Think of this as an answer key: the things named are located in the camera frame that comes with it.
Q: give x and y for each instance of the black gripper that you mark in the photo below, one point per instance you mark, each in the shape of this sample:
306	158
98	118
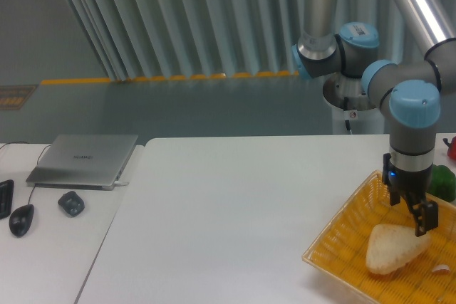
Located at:
412	187

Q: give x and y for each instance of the triangular white bread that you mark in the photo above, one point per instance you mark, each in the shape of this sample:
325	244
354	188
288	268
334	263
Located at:
391	247

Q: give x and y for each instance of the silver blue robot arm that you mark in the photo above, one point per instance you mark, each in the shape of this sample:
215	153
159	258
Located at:
408	96

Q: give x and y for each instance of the small bread crumb piece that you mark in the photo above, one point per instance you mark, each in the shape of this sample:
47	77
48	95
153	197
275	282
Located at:
441	269

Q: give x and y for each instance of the green bell pepper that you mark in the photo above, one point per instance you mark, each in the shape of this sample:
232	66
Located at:
442	183

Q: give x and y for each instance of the red bell pepper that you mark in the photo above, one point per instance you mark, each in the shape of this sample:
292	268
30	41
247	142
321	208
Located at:
451	147

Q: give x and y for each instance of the grey pleated curtain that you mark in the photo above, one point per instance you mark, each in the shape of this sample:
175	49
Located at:
187	38

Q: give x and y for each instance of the silver closed laptop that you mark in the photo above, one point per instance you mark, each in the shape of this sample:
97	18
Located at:
83	162

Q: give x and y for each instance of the black earbuds case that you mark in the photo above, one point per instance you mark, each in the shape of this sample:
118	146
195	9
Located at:
72	203

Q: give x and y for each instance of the black computer mouse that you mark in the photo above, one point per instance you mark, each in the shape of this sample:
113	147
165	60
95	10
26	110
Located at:
21	219

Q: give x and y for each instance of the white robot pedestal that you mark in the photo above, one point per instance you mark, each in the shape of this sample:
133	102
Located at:
351	110

